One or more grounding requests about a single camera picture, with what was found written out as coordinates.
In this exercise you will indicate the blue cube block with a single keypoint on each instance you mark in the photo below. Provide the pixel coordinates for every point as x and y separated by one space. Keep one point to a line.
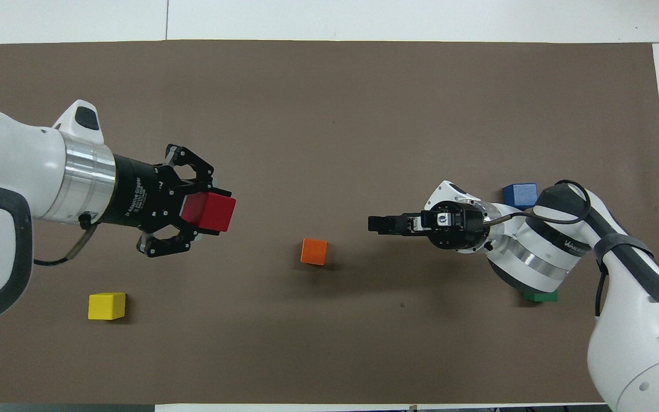
519 195

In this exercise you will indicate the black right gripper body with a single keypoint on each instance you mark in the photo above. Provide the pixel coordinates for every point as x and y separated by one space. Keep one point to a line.
464 229

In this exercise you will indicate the brown table mat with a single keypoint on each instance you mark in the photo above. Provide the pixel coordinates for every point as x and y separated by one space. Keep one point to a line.
329 114

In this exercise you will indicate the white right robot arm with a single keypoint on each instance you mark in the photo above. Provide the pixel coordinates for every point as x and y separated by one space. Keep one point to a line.
638 320

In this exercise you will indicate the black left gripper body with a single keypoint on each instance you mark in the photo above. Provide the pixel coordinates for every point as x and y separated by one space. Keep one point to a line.
141 197

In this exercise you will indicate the green cube block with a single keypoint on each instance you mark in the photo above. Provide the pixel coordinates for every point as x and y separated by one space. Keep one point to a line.
541 296

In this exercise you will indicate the red cube block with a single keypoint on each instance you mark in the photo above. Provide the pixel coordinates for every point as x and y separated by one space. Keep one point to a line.
215 213

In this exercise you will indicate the orange cube block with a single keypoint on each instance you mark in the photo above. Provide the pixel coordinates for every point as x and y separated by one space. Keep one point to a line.
313 252

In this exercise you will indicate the yellow cube block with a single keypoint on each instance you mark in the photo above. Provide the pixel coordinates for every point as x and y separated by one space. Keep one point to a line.
106 306

